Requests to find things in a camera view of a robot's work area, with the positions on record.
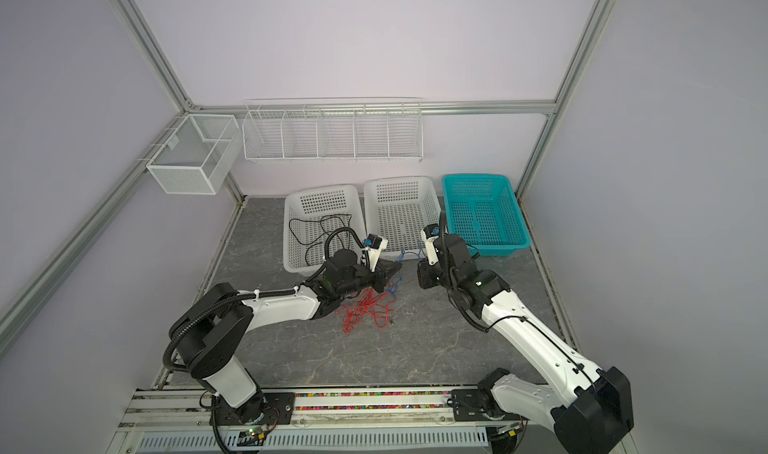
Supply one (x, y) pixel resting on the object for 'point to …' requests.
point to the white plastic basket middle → (399, 209)
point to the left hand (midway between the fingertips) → (401, 268)
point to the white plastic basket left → (318, 223)
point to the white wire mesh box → (195, 158)
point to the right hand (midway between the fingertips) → (424, 263)
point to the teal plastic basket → (486, 211)
